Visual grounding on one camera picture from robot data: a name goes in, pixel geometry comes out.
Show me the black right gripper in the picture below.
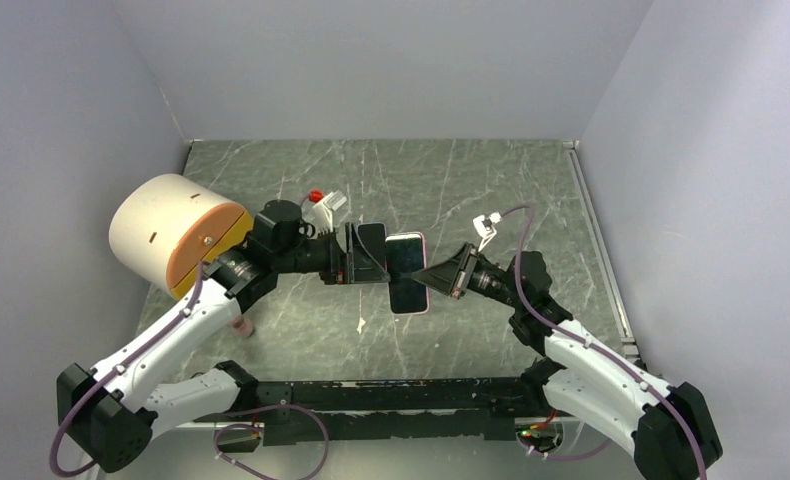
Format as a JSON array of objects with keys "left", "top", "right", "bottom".
[{"left": 411, "top": 242, "right": 525, "bottom": 309}]

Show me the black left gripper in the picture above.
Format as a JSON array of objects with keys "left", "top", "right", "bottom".
[{"left": 273, "top": 221, "right": 389, "bottom": 285}]

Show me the blue smartphone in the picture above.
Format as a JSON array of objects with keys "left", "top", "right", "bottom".
[{"left": 356, "top": 222, "right": 386, "bottom": 266}]

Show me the lavender phone case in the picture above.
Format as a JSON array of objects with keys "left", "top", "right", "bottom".
[{"left": 356, "top": 221, "right": 390, "bottom": 270}]

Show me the pink phone case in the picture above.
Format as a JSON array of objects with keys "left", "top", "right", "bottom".
[{"left": 384, "top": 231, "right": 431, "bottom": 316}]

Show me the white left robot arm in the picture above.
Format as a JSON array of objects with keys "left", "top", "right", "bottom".
[{"left": 48, "top": 200, "right": 390, "bottom": 478}]

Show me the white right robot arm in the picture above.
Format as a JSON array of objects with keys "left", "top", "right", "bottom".
[{"left": 411, "top": 243, "right": 723, "bottom": 479}]

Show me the pink capped small bottle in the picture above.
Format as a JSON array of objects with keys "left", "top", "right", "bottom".
[{"left": 230, "top": 317, "right": 255, "bottom": 338}]

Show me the beige and orange cylinder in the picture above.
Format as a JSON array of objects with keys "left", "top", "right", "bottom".
[{"left": 108, "top": 174, "right": 253, "bottom": 300}]

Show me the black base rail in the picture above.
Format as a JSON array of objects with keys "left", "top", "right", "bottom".
[{"left": 198, "top": 377, "right": 552, "bottom": 446}]

